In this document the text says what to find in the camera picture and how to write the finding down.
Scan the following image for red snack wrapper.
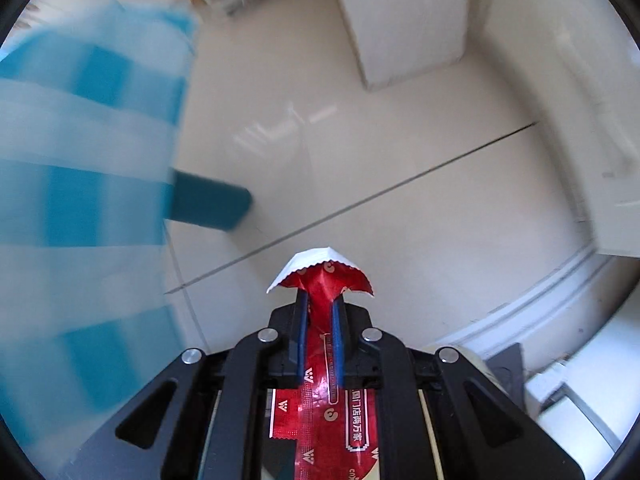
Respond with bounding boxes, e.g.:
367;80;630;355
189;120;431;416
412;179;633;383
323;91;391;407
269;247;380;479

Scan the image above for yellow trash bucket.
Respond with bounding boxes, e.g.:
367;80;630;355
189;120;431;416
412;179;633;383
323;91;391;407
200;334;537;479

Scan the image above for dark blue box on floor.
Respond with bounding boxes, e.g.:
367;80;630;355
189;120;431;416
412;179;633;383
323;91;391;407
168;170;254;232

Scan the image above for blue checkered plastic tablecloth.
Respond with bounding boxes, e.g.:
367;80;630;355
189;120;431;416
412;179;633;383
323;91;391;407
1;2;196;474

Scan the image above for small white wooden stool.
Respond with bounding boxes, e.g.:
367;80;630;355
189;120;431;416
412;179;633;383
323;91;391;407
338;0;469;90

